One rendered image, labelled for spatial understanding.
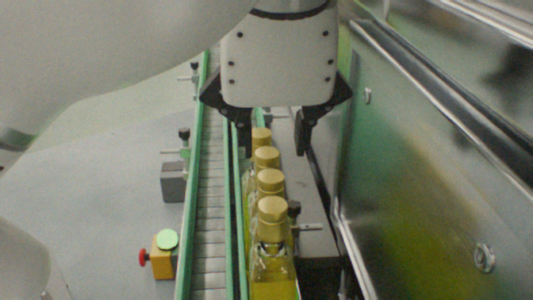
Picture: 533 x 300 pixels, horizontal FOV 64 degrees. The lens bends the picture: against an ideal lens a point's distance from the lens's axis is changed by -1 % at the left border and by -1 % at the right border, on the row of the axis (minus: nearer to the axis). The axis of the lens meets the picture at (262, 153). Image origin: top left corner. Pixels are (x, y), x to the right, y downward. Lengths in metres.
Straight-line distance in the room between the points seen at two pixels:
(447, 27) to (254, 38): 0.15
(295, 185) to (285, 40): 0.69
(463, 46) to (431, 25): 0.06
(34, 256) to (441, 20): 0.34
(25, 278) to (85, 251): 0.84
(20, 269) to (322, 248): 0.66
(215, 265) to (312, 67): 0.53
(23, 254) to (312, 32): 0.25
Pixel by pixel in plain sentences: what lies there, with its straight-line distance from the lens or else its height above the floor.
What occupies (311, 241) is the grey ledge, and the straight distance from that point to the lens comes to 0.87.
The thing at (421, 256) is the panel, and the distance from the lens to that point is 0.44.
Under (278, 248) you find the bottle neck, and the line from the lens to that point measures 0.52.
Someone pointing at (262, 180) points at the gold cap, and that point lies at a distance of 0.53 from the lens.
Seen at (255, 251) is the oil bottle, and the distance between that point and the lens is 0.54.
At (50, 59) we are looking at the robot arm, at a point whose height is 1.40.
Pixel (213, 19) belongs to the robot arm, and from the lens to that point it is 0.20.
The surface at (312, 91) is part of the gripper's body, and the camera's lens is 0.38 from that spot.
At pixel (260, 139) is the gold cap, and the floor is 1.16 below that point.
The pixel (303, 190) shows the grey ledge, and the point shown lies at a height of 0.88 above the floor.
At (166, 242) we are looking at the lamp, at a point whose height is 0.85.
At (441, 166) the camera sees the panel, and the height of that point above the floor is 1.27.
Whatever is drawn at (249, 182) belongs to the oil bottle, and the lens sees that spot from 0.66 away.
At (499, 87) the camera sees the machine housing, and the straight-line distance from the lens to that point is 0.32.
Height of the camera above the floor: 1.46
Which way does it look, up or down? 31 degrees down
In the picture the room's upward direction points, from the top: straight up
